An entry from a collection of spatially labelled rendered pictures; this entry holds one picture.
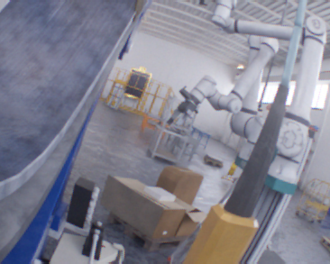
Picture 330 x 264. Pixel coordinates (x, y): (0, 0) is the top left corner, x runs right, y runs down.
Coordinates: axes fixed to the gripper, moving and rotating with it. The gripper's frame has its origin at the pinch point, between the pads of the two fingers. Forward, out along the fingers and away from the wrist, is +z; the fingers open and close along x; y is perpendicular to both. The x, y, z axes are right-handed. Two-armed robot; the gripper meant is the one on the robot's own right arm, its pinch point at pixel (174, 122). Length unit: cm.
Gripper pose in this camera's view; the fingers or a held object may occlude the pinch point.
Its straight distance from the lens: 192.2
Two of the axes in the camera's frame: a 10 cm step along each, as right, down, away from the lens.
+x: -3.3, -0.6, 9.4
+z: -6.5, 7.4, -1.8
